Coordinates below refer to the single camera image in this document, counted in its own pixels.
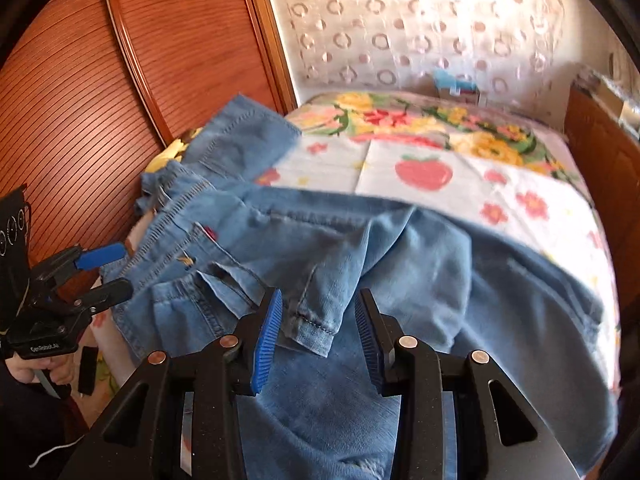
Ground person's left hand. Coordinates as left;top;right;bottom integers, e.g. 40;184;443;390
5;355;71;386

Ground yellow plush toy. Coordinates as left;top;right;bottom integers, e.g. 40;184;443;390
147;127;203;173

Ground wooden louvered wardrobe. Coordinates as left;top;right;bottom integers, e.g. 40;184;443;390
0;0;301;271

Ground small cardboard box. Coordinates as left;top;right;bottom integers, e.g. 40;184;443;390
434;77;488;107

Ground white cord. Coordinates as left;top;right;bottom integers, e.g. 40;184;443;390
30;435;83;466

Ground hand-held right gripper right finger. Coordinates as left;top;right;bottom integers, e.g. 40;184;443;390
354;287;583;480

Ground blue plastic bag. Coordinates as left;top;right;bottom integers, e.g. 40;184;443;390
434;70;476;93

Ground circle pattern sheer curtain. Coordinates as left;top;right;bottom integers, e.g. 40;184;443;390
260;0;566;93

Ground blue denim pants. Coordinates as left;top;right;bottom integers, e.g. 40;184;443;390
100;92;618;480

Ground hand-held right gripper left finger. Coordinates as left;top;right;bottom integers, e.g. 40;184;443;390
70;287;283;480

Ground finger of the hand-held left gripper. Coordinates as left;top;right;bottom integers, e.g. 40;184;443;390
80;279;133;313
32;243;126;291

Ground wooden low cabinet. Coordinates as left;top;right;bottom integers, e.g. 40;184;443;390
565;82;640;271

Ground floral blanket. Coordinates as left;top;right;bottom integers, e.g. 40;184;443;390
285;91;576;181

